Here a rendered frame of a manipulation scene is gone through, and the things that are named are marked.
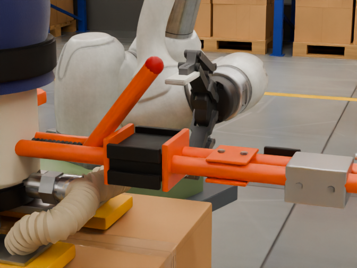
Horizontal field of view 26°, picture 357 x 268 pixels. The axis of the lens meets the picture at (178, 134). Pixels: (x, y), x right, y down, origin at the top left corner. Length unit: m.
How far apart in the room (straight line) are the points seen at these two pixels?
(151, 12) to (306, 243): 2.15
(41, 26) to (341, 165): 0.41
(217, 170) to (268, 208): 2.93
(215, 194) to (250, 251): 1.56
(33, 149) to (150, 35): 0.52
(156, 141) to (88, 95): 0.74
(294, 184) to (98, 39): 0.91
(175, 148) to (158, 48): 0.54
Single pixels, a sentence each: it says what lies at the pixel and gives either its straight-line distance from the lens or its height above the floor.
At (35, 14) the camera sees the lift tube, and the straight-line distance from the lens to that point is 0.99.
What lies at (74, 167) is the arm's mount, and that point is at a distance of 1.71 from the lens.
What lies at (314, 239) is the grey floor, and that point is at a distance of 3.51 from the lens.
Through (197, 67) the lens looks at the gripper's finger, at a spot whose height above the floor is 1.16.
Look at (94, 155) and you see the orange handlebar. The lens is 0.96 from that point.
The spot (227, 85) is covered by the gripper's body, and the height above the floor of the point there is 1.11.
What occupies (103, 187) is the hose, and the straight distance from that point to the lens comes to 1.02.
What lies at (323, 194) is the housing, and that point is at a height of 1.07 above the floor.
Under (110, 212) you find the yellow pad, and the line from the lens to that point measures 1.09.
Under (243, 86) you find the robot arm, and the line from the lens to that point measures 1.30.
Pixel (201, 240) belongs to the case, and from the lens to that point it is 1.16.
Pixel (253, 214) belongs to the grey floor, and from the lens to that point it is 3.76.
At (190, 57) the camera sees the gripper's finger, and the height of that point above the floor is 1.17.
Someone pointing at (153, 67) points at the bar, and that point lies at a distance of 0.93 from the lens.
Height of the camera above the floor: 1.37
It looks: 15 degrees down
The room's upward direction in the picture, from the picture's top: straight up
